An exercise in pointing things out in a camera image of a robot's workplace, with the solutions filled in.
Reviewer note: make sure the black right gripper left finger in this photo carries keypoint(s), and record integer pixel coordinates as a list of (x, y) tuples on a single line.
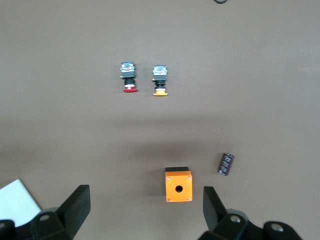
[(73, 212)]

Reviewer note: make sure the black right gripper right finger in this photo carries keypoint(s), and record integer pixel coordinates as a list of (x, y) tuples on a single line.
[(215, 215)]

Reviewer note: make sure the red push button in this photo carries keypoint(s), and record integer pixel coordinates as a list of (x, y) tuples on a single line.
[(128, 77)]

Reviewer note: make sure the orange button box with hole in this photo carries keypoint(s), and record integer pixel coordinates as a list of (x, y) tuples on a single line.
[(178, 185)]

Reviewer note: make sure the yellow push button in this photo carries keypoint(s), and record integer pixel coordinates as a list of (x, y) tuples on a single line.
[(160, 80)]

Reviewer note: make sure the black cylindrical capacitor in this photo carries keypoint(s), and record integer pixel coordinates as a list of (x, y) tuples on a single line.
[(225, 164)]

